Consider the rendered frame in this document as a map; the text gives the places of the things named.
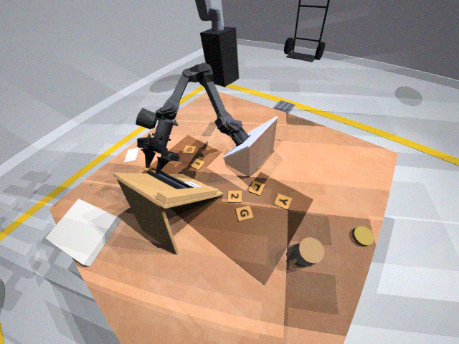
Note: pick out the yellow round disc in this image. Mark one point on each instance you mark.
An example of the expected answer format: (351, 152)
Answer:
(363, 236)

